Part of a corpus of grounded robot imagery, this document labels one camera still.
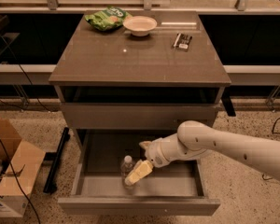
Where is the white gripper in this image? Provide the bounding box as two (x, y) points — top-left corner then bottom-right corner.
(124, 133), (190, 186)

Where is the clear plastic water bottle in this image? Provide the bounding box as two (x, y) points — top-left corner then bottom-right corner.
(120, 155), (135, 189)

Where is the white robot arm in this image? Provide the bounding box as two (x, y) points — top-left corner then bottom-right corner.
(124, 120), (280, 186)

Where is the open middle drawer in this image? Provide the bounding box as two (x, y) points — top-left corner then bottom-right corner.
(58, 131), (220, 216)

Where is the grey drawer cabinet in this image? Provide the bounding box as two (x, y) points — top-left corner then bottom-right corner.
(48, 10), (231, 217)

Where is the closed top drawer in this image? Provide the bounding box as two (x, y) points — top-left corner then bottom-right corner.
(61, 103), (219, 130)

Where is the black cabinet base bar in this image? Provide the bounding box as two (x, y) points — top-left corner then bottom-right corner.
(43, 127), (70, 194)

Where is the dark snack packet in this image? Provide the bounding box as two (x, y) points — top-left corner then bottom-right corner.
(172, 33), (192, 51)

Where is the brown cardboard box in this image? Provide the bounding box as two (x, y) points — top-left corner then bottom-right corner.
(0, 119), (45, 217)

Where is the white bowl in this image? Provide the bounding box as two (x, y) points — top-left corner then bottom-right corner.
(123, 16), (157, 37)

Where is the green chip bag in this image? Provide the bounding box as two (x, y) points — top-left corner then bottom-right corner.
(84, 7), (132, 31)

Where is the black floor cable right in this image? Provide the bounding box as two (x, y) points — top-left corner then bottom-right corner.
(271, 112), (280, 137)

